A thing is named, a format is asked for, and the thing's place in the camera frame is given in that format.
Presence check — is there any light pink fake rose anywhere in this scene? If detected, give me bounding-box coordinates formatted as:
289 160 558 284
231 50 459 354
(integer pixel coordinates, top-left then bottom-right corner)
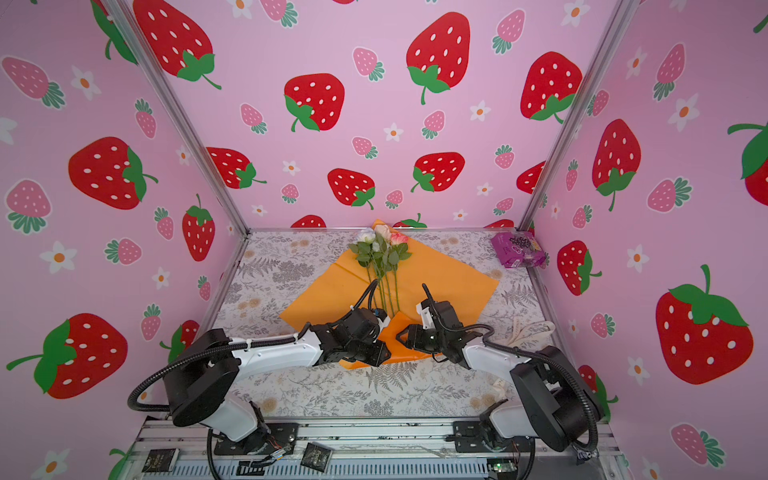
374 224 395 317

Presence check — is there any black tag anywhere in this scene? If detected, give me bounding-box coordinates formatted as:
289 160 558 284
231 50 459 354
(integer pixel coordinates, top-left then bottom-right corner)
301 442 333 473
142 448 180 473

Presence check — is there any left aluminium corner post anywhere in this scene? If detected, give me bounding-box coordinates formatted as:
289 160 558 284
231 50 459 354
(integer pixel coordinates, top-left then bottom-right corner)
105 0 250 238

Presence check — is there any white ribbon strip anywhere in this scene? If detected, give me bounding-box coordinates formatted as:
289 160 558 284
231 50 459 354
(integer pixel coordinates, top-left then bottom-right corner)
478 320 556 407

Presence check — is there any orange wrapping paper sheet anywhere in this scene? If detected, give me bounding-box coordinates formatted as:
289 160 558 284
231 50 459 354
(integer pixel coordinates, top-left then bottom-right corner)
280 238 499 364

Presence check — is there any right aluminium corner post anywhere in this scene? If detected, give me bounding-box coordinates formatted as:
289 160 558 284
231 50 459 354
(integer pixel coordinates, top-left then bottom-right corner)
516 0 640 230

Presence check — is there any aluminium corner post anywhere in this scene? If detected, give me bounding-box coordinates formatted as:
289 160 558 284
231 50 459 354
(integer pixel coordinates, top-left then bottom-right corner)
516 0 640 230
105 0 250 238

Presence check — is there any aluminium front rail frame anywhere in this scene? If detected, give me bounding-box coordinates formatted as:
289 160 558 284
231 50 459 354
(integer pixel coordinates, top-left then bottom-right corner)
113 417 633 479

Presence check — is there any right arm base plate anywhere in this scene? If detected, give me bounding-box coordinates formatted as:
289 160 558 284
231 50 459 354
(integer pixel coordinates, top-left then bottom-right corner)
446 420 532 454

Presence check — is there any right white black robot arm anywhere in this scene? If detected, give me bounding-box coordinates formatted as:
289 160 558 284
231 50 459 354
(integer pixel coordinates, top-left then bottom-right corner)
396 299 604 456

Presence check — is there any black tag middle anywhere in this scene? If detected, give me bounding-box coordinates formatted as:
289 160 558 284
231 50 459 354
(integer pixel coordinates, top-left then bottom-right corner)
301 442 333 473

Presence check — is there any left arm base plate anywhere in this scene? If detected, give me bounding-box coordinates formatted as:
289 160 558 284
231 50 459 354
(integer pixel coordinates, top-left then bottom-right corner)
213 422 299 457

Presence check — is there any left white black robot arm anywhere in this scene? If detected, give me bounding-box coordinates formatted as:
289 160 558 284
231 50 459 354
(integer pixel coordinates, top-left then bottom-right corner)
127 307 391 444

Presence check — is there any purple snack packet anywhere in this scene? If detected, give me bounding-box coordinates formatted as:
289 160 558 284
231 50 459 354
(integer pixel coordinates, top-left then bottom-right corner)
491 231 548 269

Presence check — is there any black tag left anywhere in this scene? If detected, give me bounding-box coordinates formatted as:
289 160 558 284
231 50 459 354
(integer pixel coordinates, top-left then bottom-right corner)
142 448 180 473

